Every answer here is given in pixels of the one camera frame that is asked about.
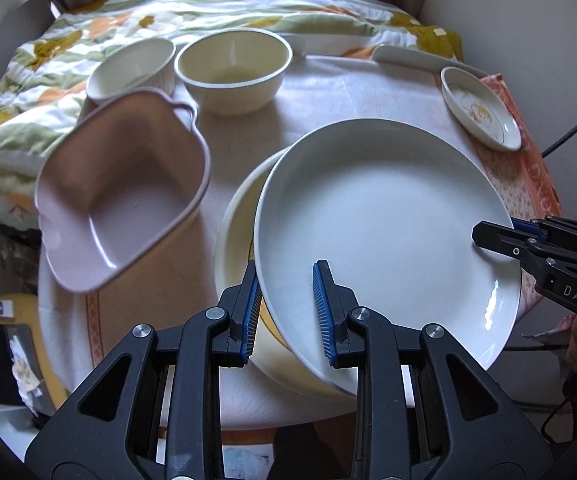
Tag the large white plate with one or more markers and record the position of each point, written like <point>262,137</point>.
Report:
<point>378,220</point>

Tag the pale pink tablecloth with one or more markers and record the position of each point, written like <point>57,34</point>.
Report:
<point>348,90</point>

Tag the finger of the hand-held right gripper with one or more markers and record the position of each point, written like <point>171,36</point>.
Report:
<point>493,239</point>
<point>563,230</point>

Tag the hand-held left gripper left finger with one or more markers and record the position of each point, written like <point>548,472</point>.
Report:
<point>251,315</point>

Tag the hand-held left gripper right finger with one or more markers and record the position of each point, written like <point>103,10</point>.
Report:
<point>321,310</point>

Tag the cream round bowl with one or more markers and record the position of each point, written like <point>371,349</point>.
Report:
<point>228,95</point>

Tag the yellow container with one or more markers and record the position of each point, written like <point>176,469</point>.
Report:
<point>23,310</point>

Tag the large cream plate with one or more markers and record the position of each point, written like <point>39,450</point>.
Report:
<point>236,240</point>

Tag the white ribbed small bowl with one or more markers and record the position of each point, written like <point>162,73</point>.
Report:
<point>133,60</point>

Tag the small printed dish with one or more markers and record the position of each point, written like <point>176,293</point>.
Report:
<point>478,105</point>

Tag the floral blanket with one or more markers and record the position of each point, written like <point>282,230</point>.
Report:
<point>43,110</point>

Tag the orange cloth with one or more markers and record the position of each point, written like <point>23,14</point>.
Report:
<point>523,185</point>

